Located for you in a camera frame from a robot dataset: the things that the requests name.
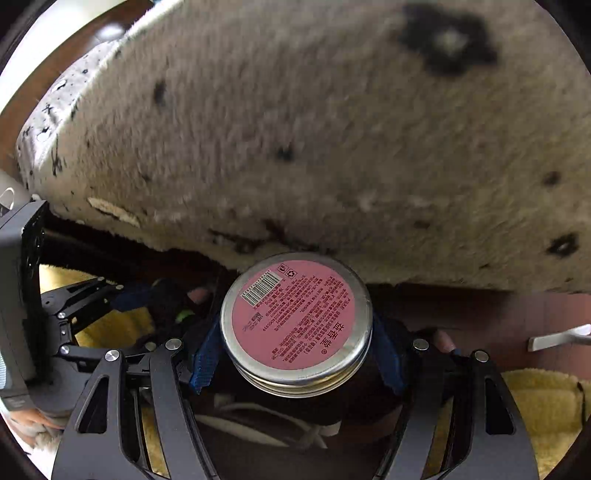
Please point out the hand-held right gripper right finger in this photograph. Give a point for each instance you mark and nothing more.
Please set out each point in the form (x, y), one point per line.
(388, 357)

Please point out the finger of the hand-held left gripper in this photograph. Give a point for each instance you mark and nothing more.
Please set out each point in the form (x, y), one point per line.
(78, 295)
(78, 353)

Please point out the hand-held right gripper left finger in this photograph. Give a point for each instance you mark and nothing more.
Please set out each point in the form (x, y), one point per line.
(203, 357)

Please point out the round metal tin pink label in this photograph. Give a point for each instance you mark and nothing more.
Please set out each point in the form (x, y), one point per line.
(295, 314)

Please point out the person's left hand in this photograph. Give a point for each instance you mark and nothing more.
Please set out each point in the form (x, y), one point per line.
(25, 419)

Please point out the yellow fleece garment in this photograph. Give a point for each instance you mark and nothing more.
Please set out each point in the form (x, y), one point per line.
(540, 415)

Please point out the grey printed pillow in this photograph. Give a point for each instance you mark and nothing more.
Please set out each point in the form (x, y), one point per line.
(51, 120)

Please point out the grey printed fleece blanket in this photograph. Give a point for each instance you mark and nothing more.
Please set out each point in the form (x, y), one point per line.
(300, 138)

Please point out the dark wooden headboard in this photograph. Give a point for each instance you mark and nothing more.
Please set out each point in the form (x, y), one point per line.
(92, 32)

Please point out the wooden bed frame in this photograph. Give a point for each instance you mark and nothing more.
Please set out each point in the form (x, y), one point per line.
(485, 318)

